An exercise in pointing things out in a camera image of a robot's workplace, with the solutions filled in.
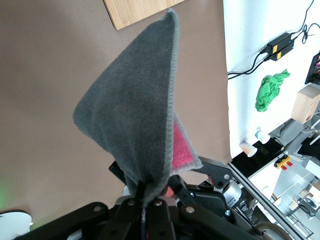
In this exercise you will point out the grey and pink cloth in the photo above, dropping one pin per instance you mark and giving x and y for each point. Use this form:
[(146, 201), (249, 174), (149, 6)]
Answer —
[(130, 100)]

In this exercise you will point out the light wooden block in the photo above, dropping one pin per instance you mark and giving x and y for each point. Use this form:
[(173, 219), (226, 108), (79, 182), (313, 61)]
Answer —
[(305, 105)]

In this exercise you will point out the black power adapter yellow label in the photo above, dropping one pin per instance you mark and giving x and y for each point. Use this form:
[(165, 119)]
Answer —
[(278, 42), (285, 51)]

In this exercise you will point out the bamboo cutting board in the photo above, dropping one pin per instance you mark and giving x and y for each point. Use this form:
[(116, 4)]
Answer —
[(135, 12)]

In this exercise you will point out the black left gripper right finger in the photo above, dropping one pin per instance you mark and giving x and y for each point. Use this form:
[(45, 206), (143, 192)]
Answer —
[(162, 220)]

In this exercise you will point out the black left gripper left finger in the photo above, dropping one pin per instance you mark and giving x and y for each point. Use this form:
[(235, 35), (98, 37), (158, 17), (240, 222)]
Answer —
[(95, 220)]

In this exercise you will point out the black electronic device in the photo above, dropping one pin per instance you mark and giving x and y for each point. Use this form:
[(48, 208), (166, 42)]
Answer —
[(313, 67)]

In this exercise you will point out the white paper cup blue print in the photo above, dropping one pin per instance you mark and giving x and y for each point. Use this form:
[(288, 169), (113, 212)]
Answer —
[(262, 136)]

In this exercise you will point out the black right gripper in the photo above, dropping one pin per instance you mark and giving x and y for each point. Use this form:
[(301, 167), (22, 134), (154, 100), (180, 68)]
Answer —
[(207, 197)]

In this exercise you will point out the crumpled green cloth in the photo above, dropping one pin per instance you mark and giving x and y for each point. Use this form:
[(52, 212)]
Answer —
[(268, 92)]

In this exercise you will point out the white paper cup orange print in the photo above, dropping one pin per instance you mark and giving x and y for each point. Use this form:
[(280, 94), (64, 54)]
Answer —
[(248, 148)]

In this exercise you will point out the aluminium frame rail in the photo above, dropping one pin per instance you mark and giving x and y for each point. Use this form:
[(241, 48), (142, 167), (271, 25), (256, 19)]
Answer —
[(262, 197)]

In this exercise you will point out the brown table mat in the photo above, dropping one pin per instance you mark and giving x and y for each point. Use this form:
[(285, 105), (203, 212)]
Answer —
[(37, 100)]

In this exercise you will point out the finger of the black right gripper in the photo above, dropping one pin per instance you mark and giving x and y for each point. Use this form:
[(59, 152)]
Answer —
[(118, 173)]

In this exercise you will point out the yellow emergency stop box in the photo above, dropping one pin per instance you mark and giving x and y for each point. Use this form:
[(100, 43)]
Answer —
[(282, 162)]

